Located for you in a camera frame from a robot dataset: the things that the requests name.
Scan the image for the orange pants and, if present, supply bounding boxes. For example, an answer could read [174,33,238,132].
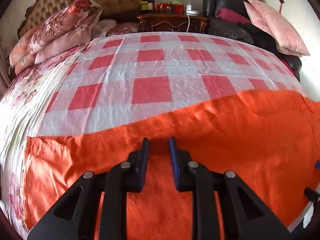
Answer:
[23,90,319,239]

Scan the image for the pink checkered plastic sheet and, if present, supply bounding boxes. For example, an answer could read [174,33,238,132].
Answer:
[37,32,305,136]

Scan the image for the floral pink bedsheet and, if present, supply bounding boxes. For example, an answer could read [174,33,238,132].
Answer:
[1,42,94,239]

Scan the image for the large pink floral pillow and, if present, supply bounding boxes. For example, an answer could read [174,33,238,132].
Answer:
[244,0,310,57]

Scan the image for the black garment on chair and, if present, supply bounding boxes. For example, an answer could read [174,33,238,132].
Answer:
[237,22,279,57]

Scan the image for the dark wooden nightstand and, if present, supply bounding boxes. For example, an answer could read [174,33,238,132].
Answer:
[137,13,209,34]

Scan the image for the folded floral quilt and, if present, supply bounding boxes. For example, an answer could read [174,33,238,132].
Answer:
[9,0,103,75]

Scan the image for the red cup on nightstand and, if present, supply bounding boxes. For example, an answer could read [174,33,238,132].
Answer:
[171,3,184,15]

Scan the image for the magenta cushion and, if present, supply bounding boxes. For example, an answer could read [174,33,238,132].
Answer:
[215,8,251,24]

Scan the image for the black leather armchair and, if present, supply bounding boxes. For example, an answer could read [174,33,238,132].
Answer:
[203,0,302,80]

